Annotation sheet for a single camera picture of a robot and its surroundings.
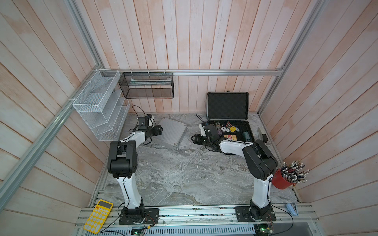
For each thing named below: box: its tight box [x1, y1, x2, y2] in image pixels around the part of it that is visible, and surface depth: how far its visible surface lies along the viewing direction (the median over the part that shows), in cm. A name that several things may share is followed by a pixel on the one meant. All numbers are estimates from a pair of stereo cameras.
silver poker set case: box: [150, 117, 189, 149], surface depth 103 cm
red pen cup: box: [271, 160, 310, 190], surface depth 74 cm
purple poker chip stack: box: [215, 121, 222, 137], surface depth 109 cm
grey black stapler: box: [256, 127, 269, 143], surface depth 103 cm
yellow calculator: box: [83, 199, 114, 235], surface depth 74 cm
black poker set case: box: [206, 90, 255, 142], surface depth 112 cm
